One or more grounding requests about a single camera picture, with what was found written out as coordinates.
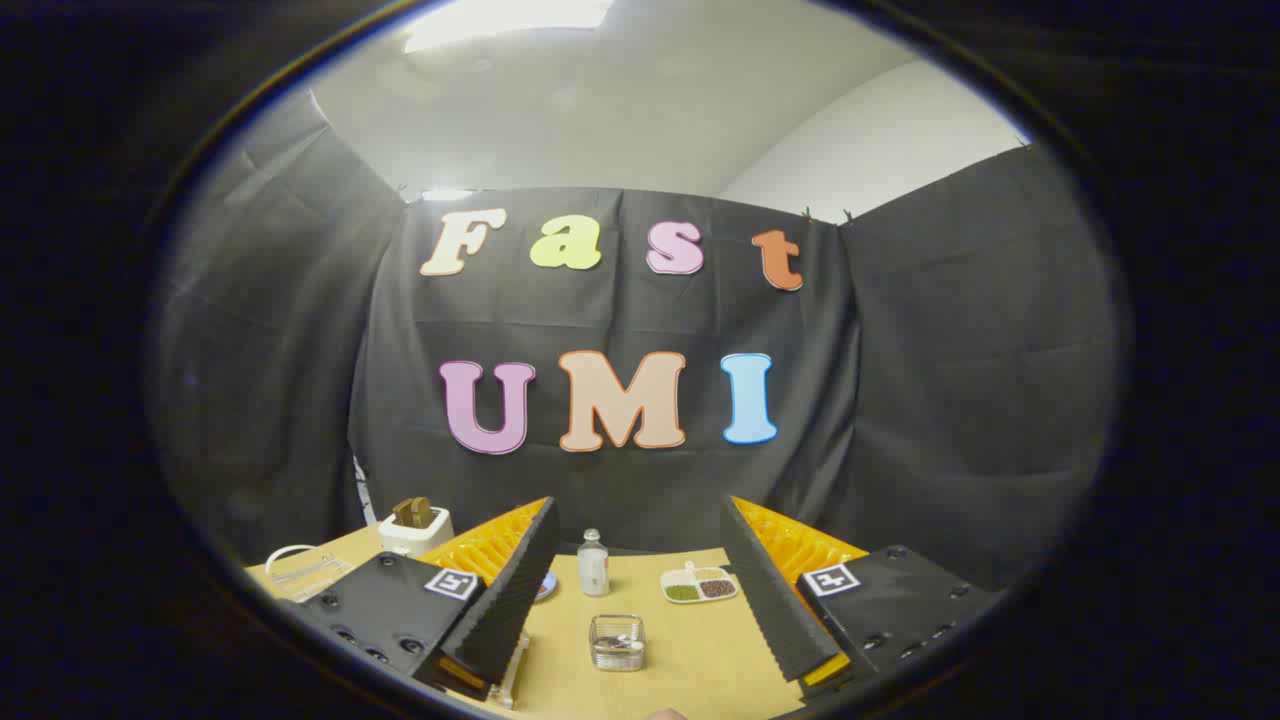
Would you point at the ceiling light panel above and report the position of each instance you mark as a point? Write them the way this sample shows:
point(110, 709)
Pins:
point(505, 22)

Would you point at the white toaster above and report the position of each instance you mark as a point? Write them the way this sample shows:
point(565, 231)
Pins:
point(412, 538)

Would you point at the clear plastic container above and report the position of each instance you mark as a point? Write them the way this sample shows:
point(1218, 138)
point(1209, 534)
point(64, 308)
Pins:
point(305, 572)

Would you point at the brown toast slices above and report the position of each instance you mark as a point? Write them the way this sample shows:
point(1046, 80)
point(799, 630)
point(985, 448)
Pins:
point(412, 512)

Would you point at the clear glass bottle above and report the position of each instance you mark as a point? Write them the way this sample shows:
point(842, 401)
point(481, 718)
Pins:
point(593, 570)

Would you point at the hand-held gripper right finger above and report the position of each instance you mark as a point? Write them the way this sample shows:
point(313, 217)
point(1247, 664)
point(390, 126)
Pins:
point(765, 600)

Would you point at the white divided snack dish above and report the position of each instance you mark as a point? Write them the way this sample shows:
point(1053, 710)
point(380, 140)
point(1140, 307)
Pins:
point(698, 588)

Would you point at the blue rimmed plate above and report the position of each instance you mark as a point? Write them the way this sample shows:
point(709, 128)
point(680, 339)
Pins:
point(547, 587)

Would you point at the black backdrop cloth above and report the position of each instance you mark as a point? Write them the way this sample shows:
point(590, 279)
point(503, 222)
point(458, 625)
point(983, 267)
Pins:
point(900, 400)

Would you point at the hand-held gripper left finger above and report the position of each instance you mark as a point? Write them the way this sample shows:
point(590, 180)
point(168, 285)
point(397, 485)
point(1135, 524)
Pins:
point(510, 590)

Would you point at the white dish rack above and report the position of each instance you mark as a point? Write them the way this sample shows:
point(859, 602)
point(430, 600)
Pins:
point(512, 680)

